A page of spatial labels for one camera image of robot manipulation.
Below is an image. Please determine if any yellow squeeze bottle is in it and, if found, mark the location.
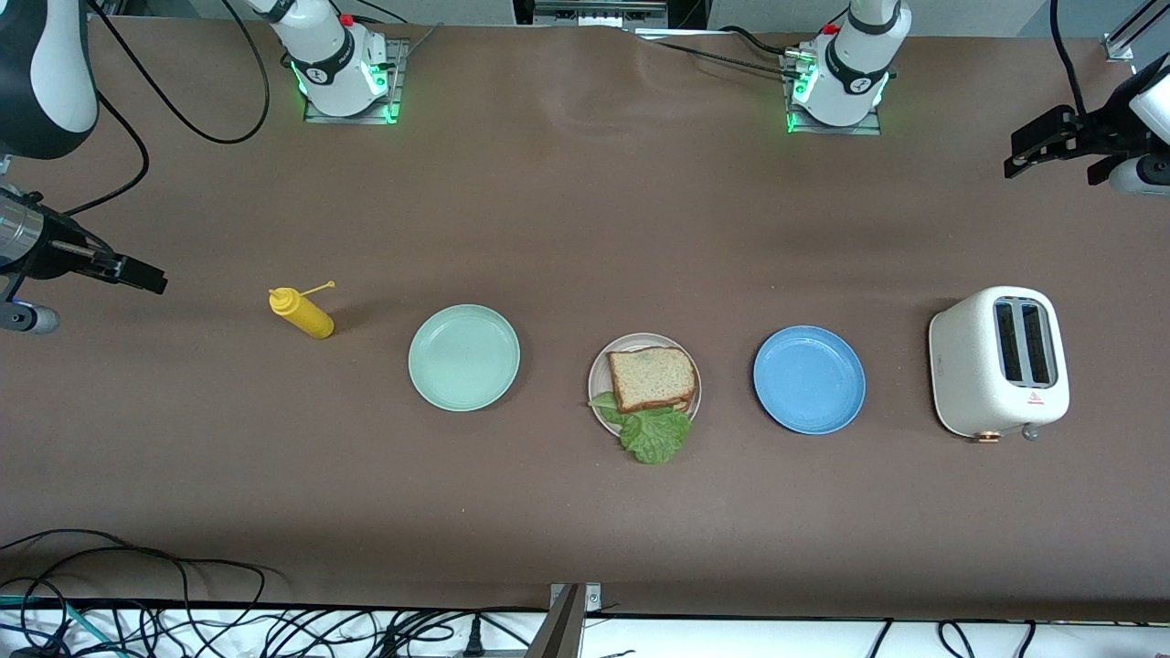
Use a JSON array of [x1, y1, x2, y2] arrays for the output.
[[268, 281, 336, 341]]

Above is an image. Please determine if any dark crust bread slice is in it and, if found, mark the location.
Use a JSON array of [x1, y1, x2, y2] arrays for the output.
[[607, 346, 698, 414]]

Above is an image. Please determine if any green lettuce leaf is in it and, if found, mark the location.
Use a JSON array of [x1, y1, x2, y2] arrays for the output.
[[590, 391, 694, 465]]

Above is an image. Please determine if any mint green plate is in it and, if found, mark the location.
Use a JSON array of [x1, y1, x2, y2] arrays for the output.
[[408, 303, 522, 413]]

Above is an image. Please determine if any blue plate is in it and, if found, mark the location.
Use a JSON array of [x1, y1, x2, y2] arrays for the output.
[[752, 325, 867, 436]]

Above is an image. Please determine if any beige plate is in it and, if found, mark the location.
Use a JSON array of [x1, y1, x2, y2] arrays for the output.
[[587, 332, 703, 440]]

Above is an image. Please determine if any white toaster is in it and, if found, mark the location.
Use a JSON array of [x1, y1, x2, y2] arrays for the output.
[[928, 286, 1071, 445]]

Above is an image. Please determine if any brown table cover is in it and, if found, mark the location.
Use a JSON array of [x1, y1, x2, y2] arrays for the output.
[[0, 16, 1170, 624]]

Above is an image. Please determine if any aluminium frame profile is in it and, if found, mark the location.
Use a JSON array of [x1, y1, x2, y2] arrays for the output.
[[1103, 0, 1170, 63]]

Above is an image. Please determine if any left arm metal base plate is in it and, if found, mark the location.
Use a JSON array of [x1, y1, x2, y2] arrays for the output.
[[784, 50, 883, 137]]

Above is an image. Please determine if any black base cable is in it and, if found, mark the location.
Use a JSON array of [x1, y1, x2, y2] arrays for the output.
[[631, 26, 828, 79]]

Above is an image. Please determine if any teal cable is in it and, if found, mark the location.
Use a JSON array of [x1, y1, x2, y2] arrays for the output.
[[0, 594, 106, 658]]

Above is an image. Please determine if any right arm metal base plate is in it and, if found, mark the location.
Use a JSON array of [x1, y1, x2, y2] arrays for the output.
[[303, 38, 410, 125]]

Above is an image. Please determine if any silver aluminium rail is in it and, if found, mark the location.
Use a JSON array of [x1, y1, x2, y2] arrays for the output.
[[533, 0, 670, 28]]

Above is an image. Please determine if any grey metal table bracket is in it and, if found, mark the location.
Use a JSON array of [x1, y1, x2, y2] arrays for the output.
[[526, 583, 604, 658]]

